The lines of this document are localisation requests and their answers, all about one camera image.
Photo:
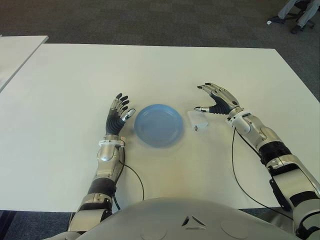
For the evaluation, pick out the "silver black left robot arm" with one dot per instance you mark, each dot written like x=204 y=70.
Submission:
x=107 y=155

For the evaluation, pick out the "white charger block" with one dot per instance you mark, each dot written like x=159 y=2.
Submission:
x=197 y=120

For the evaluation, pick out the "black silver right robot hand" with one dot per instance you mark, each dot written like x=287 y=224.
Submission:
x=225 y=103

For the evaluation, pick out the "blue plastic plate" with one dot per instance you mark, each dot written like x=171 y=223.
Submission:
x=160 y=125

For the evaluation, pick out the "black office chair base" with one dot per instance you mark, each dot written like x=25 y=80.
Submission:
x=292 y=17

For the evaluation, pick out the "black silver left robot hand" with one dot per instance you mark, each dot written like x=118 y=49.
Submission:
x=113 y=123

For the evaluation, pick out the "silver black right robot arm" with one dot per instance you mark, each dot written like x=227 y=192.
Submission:
x=265 y=135

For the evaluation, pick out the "white side table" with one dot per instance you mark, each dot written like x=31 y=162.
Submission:
x=15 y=50

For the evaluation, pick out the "silver robot torso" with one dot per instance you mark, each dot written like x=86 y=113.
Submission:
x=175 y=217

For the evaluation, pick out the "seated person in grey trousers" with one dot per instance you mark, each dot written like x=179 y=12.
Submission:
x=308 y=12

